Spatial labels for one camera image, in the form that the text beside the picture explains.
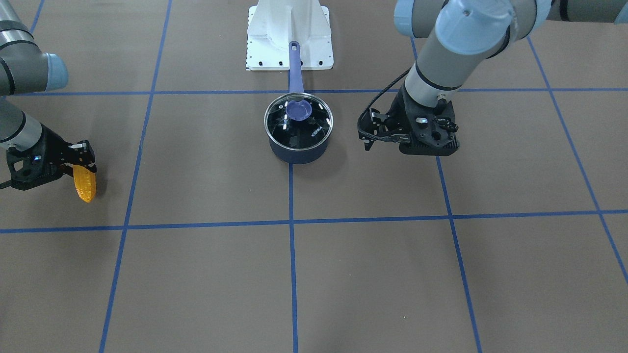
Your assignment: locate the dark blue saucepan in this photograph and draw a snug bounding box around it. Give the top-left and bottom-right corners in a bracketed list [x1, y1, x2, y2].
[264, 41, 334, 164]

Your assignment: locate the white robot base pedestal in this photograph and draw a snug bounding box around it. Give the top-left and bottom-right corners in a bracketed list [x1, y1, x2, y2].
[245, 0, 334, 70]

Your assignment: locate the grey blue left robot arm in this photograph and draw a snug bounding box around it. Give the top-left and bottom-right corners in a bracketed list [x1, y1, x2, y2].
[357, 0, 627, 156]

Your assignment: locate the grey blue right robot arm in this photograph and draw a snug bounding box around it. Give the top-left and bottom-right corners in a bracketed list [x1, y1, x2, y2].
[0, 0, 97, 202]

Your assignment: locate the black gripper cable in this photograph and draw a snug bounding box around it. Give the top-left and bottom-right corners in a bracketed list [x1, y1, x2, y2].
[357, 68, 412, 138]

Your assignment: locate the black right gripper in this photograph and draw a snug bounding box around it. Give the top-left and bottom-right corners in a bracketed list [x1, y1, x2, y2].
[0, 126, 97, 191]

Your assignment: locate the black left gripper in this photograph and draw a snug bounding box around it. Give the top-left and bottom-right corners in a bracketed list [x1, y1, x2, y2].
[358, 87, 460, 156]

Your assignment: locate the yellow corn cob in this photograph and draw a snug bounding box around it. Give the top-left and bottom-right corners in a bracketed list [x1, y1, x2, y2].
[73, 176, 97, 203]

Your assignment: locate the glass pot lid blue knob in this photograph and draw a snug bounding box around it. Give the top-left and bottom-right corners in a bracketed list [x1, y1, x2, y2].
[263, 92, 334, 151]

